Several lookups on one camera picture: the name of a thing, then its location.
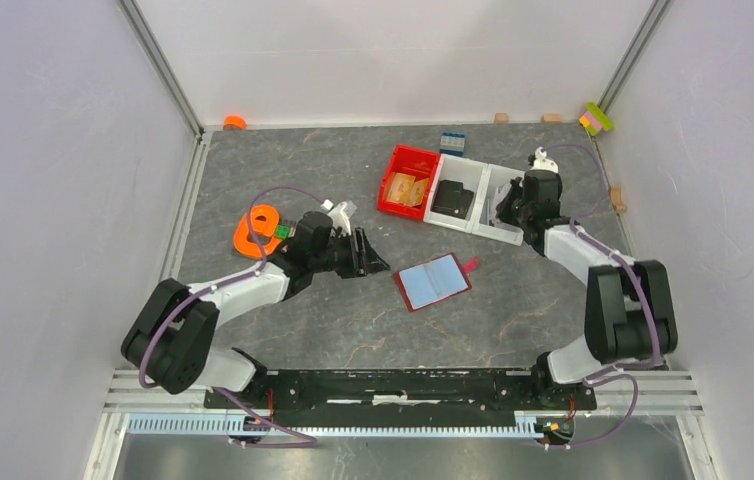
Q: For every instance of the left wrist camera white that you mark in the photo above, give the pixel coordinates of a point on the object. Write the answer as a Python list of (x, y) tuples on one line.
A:
[(340, 214)]

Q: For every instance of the small orange cap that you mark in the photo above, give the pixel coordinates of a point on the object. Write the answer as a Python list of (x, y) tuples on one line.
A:
[(234, 122)]

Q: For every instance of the blue white small block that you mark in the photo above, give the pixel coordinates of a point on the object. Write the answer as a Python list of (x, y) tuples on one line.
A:
[(452, 143)]

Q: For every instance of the wooden piece right edge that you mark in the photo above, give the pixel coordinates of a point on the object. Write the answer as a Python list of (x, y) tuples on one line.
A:
[(617, 199)]

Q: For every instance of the white divided plastic bin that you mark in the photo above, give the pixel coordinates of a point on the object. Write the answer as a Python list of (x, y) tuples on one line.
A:
[(482, 178)]

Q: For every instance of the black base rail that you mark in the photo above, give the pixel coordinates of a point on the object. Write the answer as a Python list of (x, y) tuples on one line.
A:
[(499, 388)]

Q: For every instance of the black cards in white bin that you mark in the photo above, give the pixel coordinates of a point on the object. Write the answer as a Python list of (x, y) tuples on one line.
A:
[(452, 199)]

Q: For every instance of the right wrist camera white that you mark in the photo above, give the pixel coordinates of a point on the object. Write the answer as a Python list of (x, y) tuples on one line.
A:
[(540, 160)]

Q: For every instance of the silver cards in white bin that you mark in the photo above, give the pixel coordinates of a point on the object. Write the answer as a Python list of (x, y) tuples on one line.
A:
[(499, 195)]

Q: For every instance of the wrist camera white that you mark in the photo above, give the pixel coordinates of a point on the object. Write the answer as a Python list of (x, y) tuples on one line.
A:
[(540, 160), (340, 214)]

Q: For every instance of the red leather card holder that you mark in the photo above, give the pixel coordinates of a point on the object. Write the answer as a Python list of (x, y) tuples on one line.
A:
[(434, 281)]

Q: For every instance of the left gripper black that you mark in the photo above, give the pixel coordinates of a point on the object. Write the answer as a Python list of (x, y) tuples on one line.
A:
[(361, 263)]

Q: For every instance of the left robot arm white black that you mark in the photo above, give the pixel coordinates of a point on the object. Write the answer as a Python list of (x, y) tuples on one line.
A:
[(171, 340)]

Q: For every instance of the colourful toy brick stack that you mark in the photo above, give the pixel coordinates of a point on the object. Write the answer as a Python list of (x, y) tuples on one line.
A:
[(594, 120)]

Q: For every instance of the red plastic bin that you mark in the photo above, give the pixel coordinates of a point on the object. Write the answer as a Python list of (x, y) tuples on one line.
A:
[(414, 161)]

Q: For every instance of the green toy brick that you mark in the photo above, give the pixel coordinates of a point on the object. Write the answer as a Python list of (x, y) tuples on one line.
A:
[(282, 232)]

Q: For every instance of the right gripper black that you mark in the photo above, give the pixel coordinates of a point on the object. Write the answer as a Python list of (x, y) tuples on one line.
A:
[(503, 208)]

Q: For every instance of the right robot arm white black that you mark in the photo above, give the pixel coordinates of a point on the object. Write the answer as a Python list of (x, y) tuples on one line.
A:
[(629, 320)]

